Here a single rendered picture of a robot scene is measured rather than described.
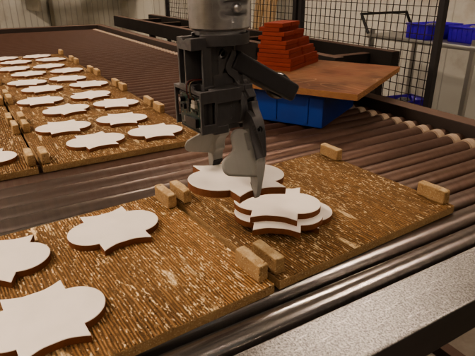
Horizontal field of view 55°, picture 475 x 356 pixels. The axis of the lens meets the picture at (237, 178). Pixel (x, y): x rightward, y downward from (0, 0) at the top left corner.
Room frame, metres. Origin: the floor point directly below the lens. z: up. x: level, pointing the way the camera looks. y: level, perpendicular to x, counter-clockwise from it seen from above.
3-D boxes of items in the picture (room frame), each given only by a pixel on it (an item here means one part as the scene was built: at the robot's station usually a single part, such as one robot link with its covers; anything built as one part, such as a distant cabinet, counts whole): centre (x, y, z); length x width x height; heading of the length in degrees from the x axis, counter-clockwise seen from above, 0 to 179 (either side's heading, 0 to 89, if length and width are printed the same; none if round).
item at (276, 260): (0.56, -0.04, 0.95); 0.06 x 0.02 x 0.03; 34
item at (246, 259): (0.54, -0.02, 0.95); 0.06 x 0.02 x 0.03; 35
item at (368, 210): (0.78, -0.13, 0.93); 0.41 x 0.35 x 0.02; 124
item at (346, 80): (1.53, -0.22, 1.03); 0.50 x 0.50 x 0.02; 60
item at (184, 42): (0.58, 0.03, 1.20); 0.09 x 0.08 x 0.12; 123
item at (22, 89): (1.81, 0.71, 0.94); 0.41 x 0.35 x 0.04; 121
